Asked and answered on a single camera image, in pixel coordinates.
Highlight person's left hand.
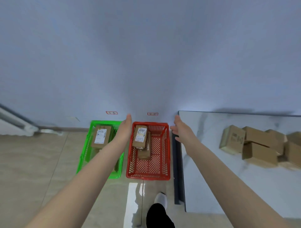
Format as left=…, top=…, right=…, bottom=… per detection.
left=115, top=114, right=133, bottom=142

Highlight person's right hand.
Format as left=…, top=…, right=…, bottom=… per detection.
left=170, top=115, right=197, bottom=150

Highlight tall parcel with 9777 sticker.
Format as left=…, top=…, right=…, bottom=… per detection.
left=131, top=125, right=149, bottom=150

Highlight long narrow cardboard box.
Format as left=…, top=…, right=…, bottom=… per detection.
left=137, top=131, right=152, bottom=161

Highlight green plastic basket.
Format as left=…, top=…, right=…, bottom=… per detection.
left=76, top=120, right=124, bottom=179

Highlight red plastic basket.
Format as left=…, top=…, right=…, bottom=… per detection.
left=126, top=122, right=171, bottom=181

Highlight pile of brown cardboard boxes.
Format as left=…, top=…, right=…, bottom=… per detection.
left=219, top=125, right=301, bottom=171

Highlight person's right forearm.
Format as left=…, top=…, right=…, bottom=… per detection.
left=184, top=138, right=294, bottom=228

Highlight person's left forearm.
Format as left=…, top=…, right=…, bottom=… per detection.
left=24, top=138, right=129, bottom=228

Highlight person's white right shoe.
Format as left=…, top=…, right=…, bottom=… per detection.
left=154, top=192, right=168, bottom=211

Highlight person's black trousers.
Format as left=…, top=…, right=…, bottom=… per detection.
left=146, top=203, right=176, bottom=228

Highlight dark table side panel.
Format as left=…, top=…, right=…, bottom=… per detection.
left=172, top=128, right=186, bottom=205

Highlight grey skirting board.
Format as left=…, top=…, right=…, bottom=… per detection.
left=56, top=127, right=91, bottom=132

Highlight white radiator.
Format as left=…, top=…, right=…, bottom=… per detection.
left=0, top=103, right=39, bottom=137

